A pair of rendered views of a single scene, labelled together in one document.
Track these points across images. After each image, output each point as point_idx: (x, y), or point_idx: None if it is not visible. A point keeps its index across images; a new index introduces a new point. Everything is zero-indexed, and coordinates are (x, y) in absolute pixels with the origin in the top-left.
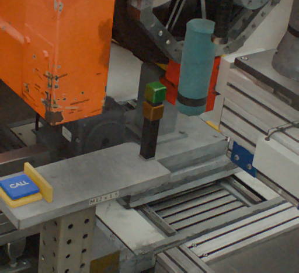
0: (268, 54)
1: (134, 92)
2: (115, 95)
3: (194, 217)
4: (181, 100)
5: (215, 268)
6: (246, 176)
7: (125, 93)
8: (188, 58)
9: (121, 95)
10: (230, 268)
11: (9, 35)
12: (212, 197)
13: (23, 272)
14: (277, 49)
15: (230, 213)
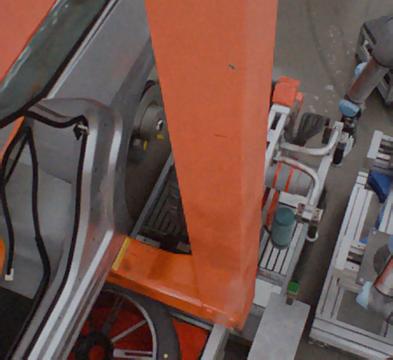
0: (367, 262)
1: (154, 145)
2: (146, 158)
3: (280, 254)
4: (279, 246)
5: (339, 315)
6: (283, 197)
7: (149, 149)
8: (282, 234)
9: (149, 154)
10: (346, 310)
11: (182, 300)
12: None
13: (225, 358)
14: (376, 265)
15: (296, 236)
